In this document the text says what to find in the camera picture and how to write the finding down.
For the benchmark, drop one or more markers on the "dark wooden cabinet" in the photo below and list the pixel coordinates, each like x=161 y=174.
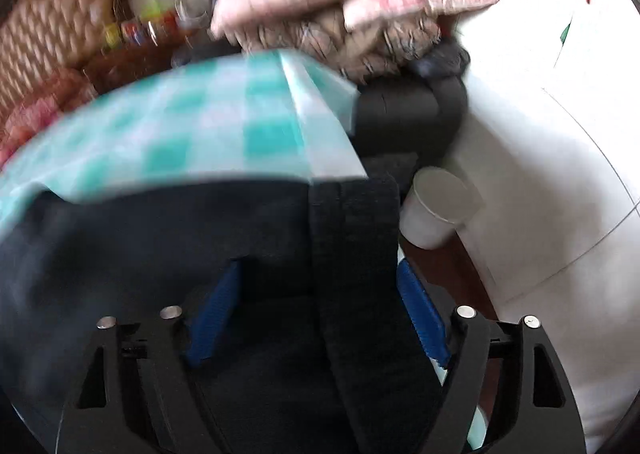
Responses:
x=130 y=64

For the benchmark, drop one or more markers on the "row of colourful small containers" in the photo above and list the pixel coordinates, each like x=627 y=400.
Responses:
x=145 y=29

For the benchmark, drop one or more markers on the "brown plaid blanket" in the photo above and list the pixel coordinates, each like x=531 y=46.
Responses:
x=310 y=39

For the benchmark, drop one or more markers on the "dark navy pants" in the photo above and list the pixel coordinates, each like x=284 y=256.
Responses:
x=280 y=234

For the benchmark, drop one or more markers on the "teal checked tablecloth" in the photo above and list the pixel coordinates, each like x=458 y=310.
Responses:
x=175 y=124

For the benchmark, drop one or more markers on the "small green tag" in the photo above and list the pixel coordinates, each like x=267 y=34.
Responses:
x=565 y=31

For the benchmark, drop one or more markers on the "black leather armchair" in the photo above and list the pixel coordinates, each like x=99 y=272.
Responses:
x=405 y=114

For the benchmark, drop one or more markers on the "red patterned cloth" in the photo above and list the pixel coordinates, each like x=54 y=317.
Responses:
x=40 y=109

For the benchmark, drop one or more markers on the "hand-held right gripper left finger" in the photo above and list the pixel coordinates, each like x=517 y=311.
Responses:
x=215 y=314

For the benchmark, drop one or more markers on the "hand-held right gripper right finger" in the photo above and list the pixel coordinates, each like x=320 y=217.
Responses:
x=422 y=319

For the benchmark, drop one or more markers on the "white paper cup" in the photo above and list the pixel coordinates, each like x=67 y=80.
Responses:
x=435 y=209

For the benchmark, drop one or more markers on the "white wardrobe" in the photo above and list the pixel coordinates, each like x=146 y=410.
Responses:
x=550 y=159

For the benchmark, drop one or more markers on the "tufted brown headboard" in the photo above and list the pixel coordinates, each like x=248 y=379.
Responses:
x=45 y=34

